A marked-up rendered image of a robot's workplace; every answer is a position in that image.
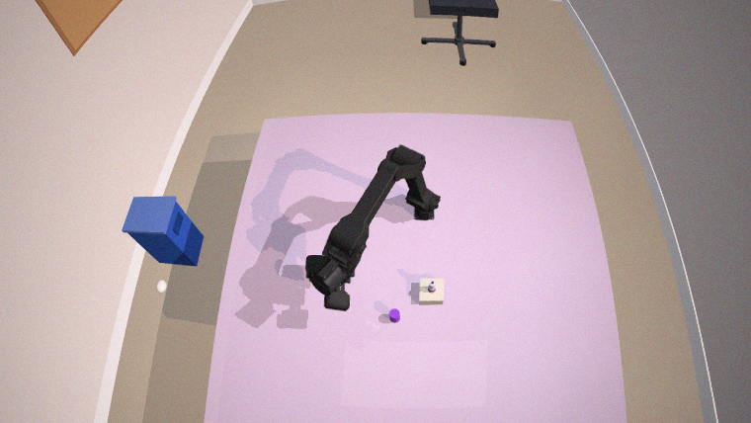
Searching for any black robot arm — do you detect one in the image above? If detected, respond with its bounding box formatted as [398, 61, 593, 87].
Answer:
[305, 144, 441, 296]

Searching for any beige block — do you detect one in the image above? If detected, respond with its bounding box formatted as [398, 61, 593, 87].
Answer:
[419, 279, 444, 305]

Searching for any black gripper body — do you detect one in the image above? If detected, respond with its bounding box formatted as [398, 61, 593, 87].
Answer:
[323, 270, 355, 311]

